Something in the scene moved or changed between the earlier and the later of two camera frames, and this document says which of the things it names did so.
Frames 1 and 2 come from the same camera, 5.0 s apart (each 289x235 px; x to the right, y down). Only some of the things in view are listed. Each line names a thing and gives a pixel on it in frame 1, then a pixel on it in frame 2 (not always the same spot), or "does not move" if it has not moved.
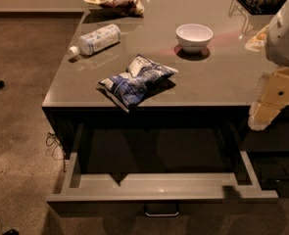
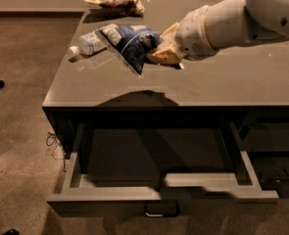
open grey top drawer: (117, 168) does not move
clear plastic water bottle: (109, 34) does not move
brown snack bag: (120, 1) does not move
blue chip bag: (143, 75) -> (133, 43)
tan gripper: (285, 38) -> (193, 34)
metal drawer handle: (162, 210) does not move
